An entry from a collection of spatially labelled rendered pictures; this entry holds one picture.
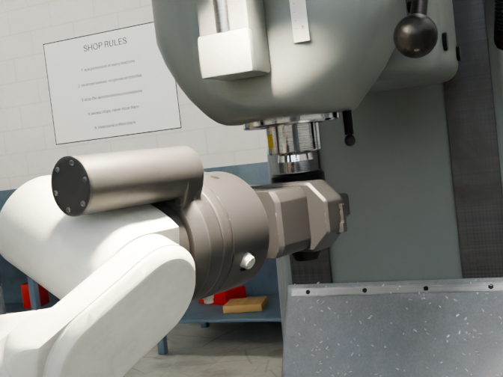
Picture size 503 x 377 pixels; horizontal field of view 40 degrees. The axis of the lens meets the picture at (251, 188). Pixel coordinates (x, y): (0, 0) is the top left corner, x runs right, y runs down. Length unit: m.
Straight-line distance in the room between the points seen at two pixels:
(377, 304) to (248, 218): 0.52
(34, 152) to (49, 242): 5.77
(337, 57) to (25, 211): 0.25
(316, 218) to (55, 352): 0.25
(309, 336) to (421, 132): 0.32
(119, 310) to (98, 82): 5.43
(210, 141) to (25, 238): 4.87
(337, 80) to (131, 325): 0.25
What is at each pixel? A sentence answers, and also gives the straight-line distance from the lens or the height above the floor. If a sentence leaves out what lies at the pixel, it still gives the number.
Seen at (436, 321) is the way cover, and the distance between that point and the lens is 0.96.
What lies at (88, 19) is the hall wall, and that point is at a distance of 5.88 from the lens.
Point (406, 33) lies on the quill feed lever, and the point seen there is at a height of 1.35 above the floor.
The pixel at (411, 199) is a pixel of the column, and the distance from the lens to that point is 0.97.
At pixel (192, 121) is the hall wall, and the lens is 5.35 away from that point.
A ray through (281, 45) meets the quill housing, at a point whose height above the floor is 1.36.
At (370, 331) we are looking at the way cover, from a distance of 0.98.
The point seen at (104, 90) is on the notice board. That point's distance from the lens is 5.76.
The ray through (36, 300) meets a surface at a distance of 5.33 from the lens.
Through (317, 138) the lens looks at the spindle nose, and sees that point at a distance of 0.60.
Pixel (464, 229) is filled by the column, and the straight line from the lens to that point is 0.96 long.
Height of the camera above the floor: 1.28
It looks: 3 degrees down
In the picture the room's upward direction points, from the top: 7 degrees counter-clockwise
